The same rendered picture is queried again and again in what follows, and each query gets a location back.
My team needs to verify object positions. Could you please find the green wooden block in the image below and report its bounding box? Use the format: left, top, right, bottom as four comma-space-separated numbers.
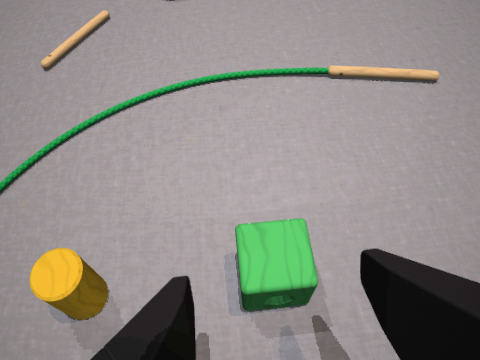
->
235, 219, 319, 311

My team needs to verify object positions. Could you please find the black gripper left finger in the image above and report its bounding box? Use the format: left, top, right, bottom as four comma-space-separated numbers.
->
91, 276, 196, 360

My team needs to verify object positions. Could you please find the thin wooden stick with green cord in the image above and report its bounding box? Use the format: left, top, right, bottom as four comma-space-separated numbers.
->
0, 65, 439, 192

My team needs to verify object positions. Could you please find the yellow wooden cylinder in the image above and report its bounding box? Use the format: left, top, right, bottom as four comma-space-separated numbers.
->
29, 248, 108, 319

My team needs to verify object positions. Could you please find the light wooden stick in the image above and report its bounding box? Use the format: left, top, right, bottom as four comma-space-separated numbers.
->
41, 11, 111, 69

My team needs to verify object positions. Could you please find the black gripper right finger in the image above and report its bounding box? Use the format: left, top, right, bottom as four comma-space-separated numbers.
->
360, 249, 480, 360

